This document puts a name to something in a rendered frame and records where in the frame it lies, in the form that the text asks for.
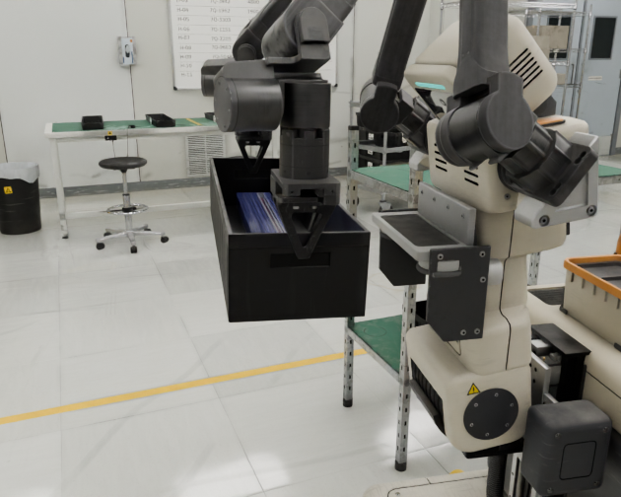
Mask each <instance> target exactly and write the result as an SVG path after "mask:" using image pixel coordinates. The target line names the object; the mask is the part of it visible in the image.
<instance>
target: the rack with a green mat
mask: <svg viewBox="0 0 621 497"><path fill-rule="evenodd" d="M358 159H359V126H358V125H348V161H347V210H348V211H349V212H350V213H351V214H352V215H353V216H354V217H355V218H356V219H357V199H358V181H359V182H361V183H364V184H366V185H369V186H371V187H374V188H376V189H378V190H381V191H383V192H386V193H388V194H390V195H393V196H395V197H398V198H400V199H403V200H405V201H407V202H408V208H418V197H419V182H420V181H424V182H426V183H428V184H430V185H432V186H434V185H433V183H432V181H431V177H430V170H427V171H423V172H418V171H416V170H414V169H412V168H410V167H409V164H408V165H394V166H381V167H367V168H358ZM614 183H621V169H619V168H614V167H609V166H604V165H600V164H598V185H605V184H614ZM620 234H621V227H620V233H619V236H620ZM540 256H541V251H540V252H535V253H531V254H530V262H529V270H528V279H527V284H528V285H530V286H534V285H537V280H538V271H539V263H540ZM416 293H417V285H406V286H404V291H403V311H402V315H397V316H392V317H386V318H380V319H370V320H364V321H358V322H355V317H353V318H345V320H344V373H343V406H344V407H351V406H352V405H353V364H354V340H355V341H356V342H357V343H358V344H359V345H360V346H361V347H362V348H363V349H364V350H365V351H366V352H367V353H368V354H369V355H370V356H372V357H373V358H374V359H375V360H376V361H377V362H378V363H379V364H380V365H381V366H382V367H383V368H384V369H385V370H386V371H387V372H388V373H389V374H390V375H391V376H392V377H394V378H395V379H396V380H397V381H398V382H399V390H398V409H397V429H396V449H395V466H394V468H395V469H396V470H397V471H400V472H403V471H405V470H406V467H407V449H408V431H409V414H410V396H411V387H410V384H409V380H410V376H409V365H408V355H407V345H406V333H407V331H408V330H409V329H410V328H412V327H415V311H416Z"/></svg>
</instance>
